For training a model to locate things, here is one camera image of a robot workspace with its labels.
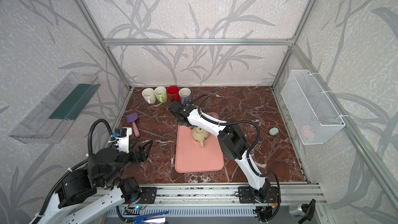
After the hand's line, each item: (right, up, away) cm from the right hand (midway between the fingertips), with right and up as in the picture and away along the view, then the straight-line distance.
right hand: (187, 116), depth 93 cm
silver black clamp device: (+51, -33, -34) cm, 69 cm away
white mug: (-28, +13, +11) cm, 33 cm away
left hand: (-12, -6, -29) cm, 31 cm away
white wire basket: (+55, +2, -33) cm, 65 cm away
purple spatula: (-39, -2, +8) cm, 40 cm away
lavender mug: (-4, +14, +17) cm, 23 cm away
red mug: (-12, +15, +13) cm, 23 cm away
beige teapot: (+8, -10, -7) cm, 14 cm away
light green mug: (-20, +14, +11) cm, 27 cm away
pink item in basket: (+60, -6, -21) cm, 63 cm away
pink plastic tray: (+3, -22, -7) cm, 24 cm away
